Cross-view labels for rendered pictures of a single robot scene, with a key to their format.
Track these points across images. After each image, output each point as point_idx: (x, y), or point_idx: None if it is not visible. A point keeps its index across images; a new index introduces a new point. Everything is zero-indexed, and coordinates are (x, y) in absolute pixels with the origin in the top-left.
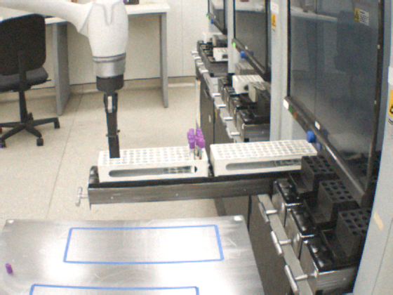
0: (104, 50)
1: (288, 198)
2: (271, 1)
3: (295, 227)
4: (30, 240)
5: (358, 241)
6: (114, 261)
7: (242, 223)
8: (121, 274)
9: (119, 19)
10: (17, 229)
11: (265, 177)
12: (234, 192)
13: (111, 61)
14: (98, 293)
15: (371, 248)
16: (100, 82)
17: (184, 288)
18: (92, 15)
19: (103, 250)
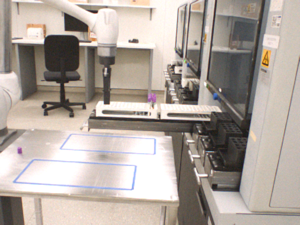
0: (104, 40)
1: (200, 132)
2: (206, 25)
3: (202, 147)
4: (41, 138)
5: (241, 154)
6: (91, 150)
7: (170, 139)
8: (93, 156)
9: (113, 22)
10: (35, 133)
11: (189, 122)
12: (171, 129)
13: (108, 47)
14: (75, 164)
15: (249, 156)
16: (101, 59)
17: (128, 165)
18: (97, 17)
19: (87, 144)
